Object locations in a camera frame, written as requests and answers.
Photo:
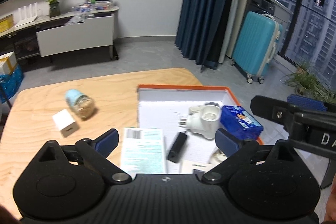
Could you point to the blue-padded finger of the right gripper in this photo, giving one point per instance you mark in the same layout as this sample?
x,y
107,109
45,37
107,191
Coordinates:
x,y
306,103

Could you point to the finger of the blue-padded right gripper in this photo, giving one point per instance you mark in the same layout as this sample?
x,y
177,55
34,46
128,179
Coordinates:
x,y
238,153

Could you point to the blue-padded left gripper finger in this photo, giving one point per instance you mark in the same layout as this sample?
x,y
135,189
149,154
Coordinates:
x,y
95,152

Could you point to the white usb charger cube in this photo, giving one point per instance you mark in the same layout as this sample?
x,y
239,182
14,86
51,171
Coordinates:
x,y
65,123

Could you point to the white plug-in device green button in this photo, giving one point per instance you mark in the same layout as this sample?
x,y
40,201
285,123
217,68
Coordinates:
x,y
203,120

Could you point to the teal white carton box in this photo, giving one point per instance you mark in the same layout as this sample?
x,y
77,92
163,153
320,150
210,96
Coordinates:
x,y
143,151

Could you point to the jar with light-blue lid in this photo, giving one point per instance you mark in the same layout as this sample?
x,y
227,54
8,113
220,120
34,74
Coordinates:
x,y
81,104

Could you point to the black charger adapter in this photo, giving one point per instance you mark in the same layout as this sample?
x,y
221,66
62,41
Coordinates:
x,y
176,149

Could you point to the white charger packaging box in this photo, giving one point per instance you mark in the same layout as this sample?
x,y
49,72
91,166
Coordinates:
x,y
195,156

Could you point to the person's right hand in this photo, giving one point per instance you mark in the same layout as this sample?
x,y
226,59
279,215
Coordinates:
x,y
330,215

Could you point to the floor potted grass plant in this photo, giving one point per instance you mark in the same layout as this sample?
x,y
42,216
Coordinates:
x,y
306,83

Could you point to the orange-edged white tray box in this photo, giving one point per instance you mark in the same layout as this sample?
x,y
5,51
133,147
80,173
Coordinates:
x,y
162,106

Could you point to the teal hard-shell suitcase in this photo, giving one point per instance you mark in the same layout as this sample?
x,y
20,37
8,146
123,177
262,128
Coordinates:
x,y
256,45

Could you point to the white tv console cabinet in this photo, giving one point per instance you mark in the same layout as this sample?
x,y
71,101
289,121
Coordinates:
x,y
53,36

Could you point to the dark blue curtain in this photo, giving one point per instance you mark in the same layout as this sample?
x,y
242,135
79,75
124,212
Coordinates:
x,y
201,30

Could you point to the white yellow-taped carton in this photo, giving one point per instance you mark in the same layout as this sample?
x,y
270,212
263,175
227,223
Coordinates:
x,y
8,63

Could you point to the clutter of packets on console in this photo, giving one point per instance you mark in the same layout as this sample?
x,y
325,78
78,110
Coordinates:
x,y
84,11

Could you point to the white wifi router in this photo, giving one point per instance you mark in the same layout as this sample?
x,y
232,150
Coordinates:
x,y
27,14

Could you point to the yellow cardboard box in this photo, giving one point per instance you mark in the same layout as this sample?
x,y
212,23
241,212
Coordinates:
x,y
6,23

